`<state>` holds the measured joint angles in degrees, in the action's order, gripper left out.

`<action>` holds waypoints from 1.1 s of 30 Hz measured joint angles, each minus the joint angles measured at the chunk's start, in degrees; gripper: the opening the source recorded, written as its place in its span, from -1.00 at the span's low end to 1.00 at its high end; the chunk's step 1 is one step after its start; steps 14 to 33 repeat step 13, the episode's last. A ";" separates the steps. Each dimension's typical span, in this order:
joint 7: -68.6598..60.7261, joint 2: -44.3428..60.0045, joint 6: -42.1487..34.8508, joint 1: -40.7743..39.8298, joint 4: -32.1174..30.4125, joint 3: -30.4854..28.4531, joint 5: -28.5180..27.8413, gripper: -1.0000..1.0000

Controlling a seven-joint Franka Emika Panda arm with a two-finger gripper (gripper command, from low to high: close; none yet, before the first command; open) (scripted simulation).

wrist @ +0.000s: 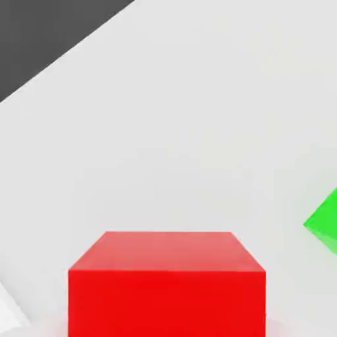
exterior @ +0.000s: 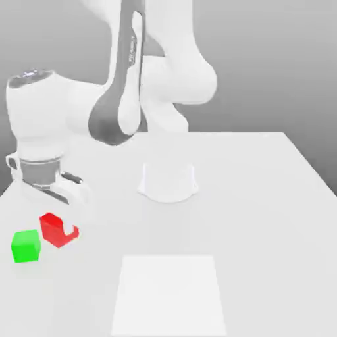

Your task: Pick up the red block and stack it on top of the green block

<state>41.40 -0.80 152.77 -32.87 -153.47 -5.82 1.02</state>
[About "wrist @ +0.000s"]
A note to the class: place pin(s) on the small green cube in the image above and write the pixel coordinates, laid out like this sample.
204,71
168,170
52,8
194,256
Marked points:
325,223

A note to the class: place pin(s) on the small red cube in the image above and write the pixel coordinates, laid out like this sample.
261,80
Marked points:
167,295

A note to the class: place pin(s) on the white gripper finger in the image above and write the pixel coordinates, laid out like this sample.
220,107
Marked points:
8,313

